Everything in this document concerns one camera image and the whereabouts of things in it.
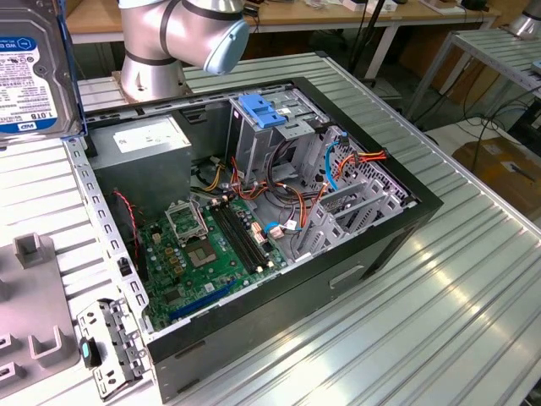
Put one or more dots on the hard disk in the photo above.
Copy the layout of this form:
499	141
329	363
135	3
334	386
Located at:
29	63

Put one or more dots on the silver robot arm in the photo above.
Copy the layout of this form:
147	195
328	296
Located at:
143	63

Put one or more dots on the metal disk bay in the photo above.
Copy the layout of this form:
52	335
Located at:
325	224

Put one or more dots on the black RAM slot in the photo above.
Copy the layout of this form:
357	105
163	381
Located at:
232	237
237	237
248	237
243	237

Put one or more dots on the metal optical drive cage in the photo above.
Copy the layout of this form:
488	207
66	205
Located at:
249	148

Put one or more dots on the CPU socket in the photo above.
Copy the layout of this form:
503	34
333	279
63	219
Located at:
202	256

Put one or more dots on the green motherboard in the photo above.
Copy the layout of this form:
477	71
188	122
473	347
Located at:
224	277

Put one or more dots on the blue plastic drive latch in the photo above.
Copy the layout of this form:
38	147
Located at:
262	112

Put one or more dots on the black open PC case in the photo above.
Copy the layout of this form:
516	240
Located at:
296	304

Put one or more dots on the blue expansion slot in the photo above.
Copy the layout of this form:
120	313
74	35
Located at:
203	300

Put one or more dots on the grey power supply box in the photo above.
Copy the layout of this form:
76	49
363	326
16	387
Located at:
143	177

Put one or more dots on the black square chipset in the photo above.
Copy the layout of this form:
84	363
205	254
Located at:
170	296

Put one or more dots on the black case fan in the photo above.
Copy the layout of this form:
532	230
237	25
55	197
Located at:
127	228

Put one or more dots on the black tripod stand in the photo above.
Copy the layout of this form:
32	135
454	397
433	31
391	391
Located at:
368	29

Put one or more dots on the cardboard box with label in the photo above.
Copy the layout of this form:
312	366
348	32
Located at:
494	169

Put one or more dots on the black latch with teal tab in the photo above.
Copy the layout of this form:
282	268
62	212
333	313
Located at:
95	353

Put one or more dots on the grey parts rack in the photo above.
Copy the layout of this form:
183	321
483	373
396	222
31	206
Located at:
34	296

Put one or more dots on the metal slat side table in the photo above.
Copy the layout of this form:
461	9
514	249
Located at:
494	51

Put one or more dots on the small black case switch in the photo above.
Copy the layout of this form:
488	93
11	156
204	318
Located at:
125	267

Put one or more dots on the wooden desk white frame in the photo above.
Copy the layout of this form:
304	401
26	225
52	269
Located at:
321	14

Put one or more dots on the metal slot cover bracket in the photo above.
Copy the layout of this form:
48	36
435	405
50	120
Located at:
95	321

